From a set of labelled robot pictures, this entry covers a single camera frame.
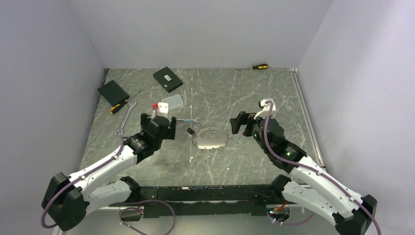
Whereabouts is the flat black box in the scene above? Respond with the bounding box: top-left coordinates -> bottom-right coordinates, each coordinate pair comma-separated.
97,80 -> 130,106

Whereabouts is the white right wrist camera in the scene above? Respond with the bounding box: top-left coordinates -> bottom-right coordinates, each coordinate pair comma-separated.
254,98 -> 277,119

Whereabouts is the yellow black screwdriver at back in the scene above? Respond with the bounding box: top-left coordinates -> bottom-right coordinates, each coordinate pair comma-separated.
236,64 -> 269,70

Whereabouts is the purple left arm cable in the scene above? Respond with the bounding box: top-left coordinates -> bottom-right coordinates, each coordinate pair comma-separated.
40,136 -> 176,235

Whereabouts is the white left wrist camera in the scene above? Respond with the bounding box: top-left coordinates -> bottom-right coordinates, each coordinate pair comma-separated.
152,102 -> 169,118

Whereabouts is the metal oval key organizer plate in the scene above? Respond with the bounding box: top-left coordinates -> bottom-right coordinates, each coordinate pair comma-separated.
192,127 -> 231,150

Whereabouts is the black box with white label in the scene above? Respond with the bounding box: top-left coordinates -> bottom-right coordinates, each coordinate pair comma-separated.
153,67 -> 183,93

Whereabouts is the small silver open-end wrench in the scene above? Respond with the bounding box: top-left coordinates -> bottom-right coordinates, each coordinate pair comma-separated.
176,117 -> 201,123

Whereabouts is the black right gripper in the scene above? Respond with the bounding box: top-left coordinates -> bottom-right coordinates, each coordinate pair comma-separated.
230,111 -> 272,154

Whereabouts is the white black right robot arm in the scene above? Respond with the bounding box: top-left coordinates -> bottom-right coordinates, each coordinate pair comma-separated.
230,112 -> 377,235

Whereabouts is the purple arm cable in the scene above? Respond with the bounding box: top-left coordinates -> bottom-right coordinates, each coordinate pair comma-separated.
263,100 -> 383,235
40,136 -> 176,235

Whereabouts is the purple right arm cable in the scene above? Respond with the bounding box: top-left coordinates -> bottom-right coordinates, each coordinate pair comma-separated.
263,100 -> 383,235

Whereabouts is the large silver combination wrench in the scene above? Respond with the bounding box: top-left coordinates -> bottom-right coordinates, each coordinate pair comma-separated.
115,100 -> 137,137

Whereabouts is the yellow black screwdriver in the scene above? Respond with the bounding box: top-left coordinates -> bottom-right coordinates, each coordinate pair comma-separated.
110,90 -> 141,115
236,64 -> 269,70

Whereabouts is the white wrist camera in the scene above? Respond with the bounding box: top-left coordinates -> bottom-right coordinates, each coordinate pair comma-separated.
254,98 -> 277,119
152,102 -> 169,118

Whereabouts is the silver key with black tag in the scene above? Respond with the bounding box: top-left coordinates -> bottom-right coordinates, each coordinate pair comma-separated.
186,128 -> 196,138

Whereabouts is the yellow black screwdriver at left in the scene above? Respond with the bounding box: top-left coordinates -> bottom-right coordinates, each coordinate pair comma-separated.
110,90 -> 141,115

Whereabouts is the translucent white plastic box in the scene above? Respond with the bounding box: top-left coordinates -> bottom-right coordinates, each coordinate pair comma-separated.
161,94 -> 184,110

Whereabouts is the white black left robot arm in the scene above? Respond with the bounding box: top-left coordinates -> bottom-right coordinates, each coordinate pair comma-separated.
41,114 -> 177,231

